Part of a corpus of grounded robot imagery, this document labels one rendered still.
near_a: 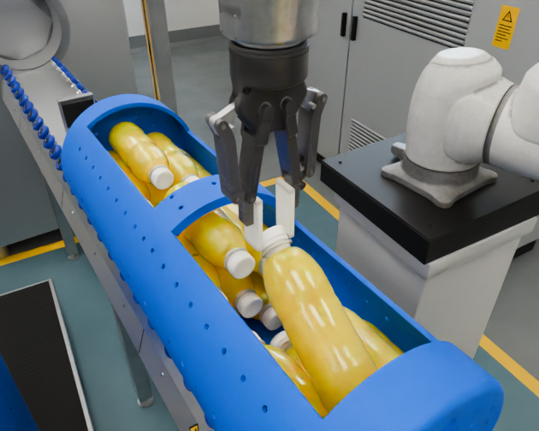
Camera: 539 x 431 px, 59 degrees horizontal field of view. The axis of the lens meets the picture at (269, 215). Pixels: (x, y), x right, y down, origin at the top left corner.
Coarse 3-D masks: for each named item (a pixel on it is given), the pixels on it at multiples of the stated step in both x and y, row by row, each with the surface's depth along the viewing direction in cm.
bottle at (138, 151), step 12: (120, 132) 96; (132, 132) 95; (120, 144) 95; (132, 144) 92; (144, 144) 91; (120, 156) 95; (132, 156) 90; (144, 156) 89; (156, 156) 89; (132, 168) 90; (144, 168) 88; (156, 168) 88; (168, 168) 89; (144, 180) 90
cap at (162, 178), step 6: (162, 168) 87; (156, 174) 86; (162, 174) 87; (168, 174) 87; (156, 180) 87; (162, 180) 87; (168, 180) 88; (156, 186) 87; (162, 186) 88; (168, 186) 89
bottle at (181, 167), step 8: (152, 136) 103; (160, 136) 103; (160, 144) 100; (168, 144) 100; (168, 152) 97; (176, 152) 97; (176, 160) 95; (184, 160) 95; (176, 168) 94; (184, 168) 94; (192, 168) 95; (176, 176) 93; (184, 176) 93
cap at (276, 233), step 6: (270, 228) 56; (276, 228) 56; (282, 228) 57; (264, 234) 56; (270, 234) 56; (276, 234) 56; (282, 234) 57; (264, 240) 56; (270, 240) 56; (276, 240) 56; (264, 246) 56
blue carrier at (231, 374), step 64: (128, 192) 77; (192, 192) 71; (128, 256) 73; (320, 256) 78; (192, 320) 59; (256, 320) 86; (384, 320) 69; (192, 384) 59; (256, 384) 50; (384, 384) 44; (448, 384) 45
